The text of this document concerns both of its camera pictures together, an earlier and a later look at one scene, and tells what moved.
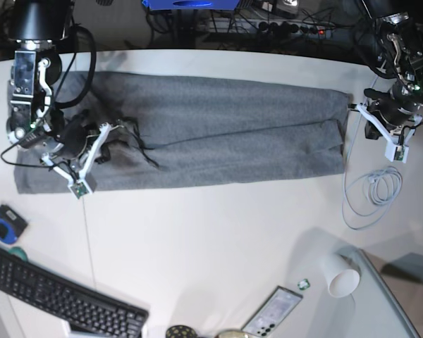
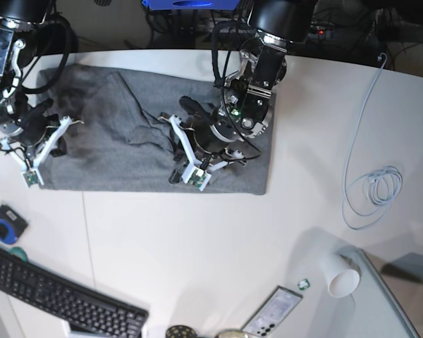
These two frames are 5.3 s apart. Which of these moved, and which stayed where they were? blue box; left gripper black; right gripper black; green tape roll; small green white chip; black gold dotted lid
Moved: right gripper black; left gripper black
Stayed: blue box; green tape roll; black gold dotted lid; small green white chip
